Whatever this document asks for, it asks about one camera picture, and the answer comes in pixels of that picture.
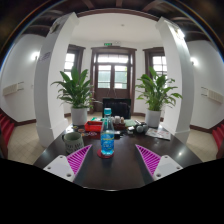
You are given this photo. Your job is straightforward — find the black chair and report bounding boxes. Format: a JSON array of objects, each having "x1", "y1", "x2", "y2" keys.
[{"x1": 101, "y1": 97, "x2": 132, "y2": 119}]

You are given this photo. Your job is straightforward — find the white wall radiator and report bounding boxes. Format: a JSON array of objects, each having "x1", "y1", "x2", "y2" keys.
[
  {"x1": 2, "y1": 81, "x2": 25, "y2": 97},
  {"x1": 200, "y1": 87, "x2": 224, "y2": 104}
]

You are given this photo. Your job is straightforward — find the red carpeted stairs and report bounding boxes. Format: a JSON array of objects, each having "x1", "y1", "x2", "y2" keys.
[{"x1": 0, "y1": 113, "x2": 16, "y2": 148}]

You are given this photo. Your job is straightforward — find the dark wooden glazed door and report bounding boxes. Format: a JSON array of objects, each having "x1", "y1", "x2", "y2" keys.
[{"x1": 90, "y1": 46, "x2": 138, "y2": 114}]

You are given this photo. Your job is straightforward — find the flat round red coaster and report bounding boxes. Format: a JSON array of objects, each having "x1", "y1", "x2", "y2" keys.
[{"x1": 96, "y1": 148, "x2": 115, "y2": 160}]

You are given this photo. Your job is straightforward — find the tall potted plant, white pot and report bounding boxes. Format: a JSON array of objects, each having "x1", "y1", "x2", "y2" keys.
[{"x1": 134, "y1": 66, "x2": 184, "y2": 129}]

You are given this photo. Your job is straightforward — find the bushy potted plant, white pot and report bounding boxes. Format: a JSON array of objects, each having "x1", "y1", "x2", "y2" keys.
[{"x1": 51, "y1": 66, "x2": 99, "y2": 126}]

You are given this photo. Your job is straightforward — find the clear bottle with teal cap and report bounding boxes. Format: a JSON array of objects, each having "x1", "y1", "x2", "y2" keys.
[{"x1": 99, "y1": 107, "x2": 116, "y2": 157}]

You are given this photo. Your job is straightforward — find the printed magazine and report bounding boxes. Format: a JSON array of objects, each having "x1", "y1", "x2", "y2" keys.
[{"x1": 144, "y1": 127, "x2": 172, "y2": 141}]

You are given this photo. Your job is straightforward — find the red box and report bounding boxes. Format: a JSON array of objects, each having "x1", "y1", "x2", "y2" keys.
[{"x1": 83, "y1": 119, "x2": 104, "y2": 133}]

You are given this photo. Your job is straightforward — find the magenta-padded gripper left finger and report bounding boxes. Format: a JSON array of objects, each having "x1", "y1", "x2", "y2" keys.
[{"x1": 42, "y1": 143, "x2": 94, "y2": 187}]

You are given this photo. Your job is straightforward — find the grey headphones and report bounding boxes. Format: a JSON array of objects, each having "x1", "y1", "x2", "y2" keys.
[{"x1": 134, "y1": 123, "x2": 149, "y2": 134}]

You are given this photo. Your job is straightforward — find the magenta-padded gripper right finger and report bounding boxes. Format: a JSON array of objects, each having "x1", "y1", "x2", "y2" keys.
[{"x1": 134, "y1": 143, "x2": 184, "y2": 186}]

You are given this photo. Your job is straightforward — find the grey-green patterned cup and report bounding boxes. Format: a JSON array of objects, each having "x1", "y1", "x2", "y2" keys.
[{"x1": 61, "y1": 131, "x2": 85, "y2": 154}]

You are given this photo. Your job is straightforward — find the box of small bottles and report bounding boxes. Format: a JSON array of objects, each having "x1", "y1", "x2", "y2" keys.
[{"x1": 111, "y1": 115, "x2": 127, "y2": 130}]

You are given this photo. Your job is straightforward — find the narrow dark-framed window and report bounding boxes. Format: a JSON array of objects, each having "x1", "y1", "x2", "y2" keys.
[{"x1": 64, "y1": 44, "x2": 86, "y2": 81}]

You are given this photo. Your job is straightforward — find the green notebook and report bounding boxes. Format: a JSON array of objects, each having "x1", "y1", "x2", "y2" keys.
[{"x1": 124, "y1": 119, "x2": 138, "y2": 128}]

